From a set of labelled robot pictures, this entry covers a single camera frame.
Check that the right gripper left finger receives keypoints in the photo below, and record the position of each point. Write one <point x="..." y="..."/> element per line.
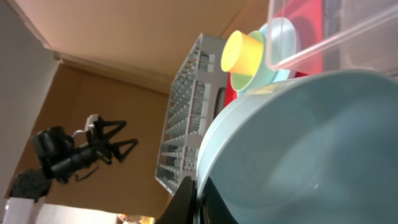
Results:
<point x="182" y="207"/>

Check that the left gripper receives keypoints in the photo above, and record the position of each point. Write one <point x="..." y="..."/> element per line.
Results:
<point x="69" y="159"/>

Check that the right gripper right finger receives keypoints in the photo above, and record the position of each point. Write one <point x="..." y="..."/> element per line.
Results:
<point x="213" y="207"/>

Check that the small light blue bowl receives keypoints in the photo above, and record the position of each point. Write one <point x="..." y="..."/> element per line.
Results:
<point x="317" y="149"/>

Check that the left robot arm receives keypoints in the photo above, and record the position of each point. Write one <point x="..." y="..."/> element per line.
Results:
<point x="30" y="187"/>

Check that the grey dishwasher rack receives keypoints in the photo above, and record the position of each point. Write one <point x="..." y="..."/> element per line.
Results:
<point x="196" y="98"/>

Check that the green bowl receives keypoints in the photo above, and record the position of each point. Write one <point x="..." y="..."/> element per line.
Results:
<point x="240" y="82"/>

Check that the yellow cup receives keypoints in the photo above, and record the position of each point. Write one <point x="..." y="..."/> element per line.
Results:
<point x="243" y="53"/>

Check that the light blue plate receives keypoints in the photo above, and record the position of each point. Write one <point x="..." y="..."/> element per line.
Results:
<point x="280" y="41"/>

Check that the clear plastic bin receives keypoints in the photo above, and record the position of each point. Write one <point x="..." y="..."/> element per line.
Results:
<point x="356" y="34"/>

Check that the red plastic tray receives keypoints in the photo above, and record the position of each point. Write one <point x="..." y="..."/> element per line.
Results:
<point x="305" y="15"/>

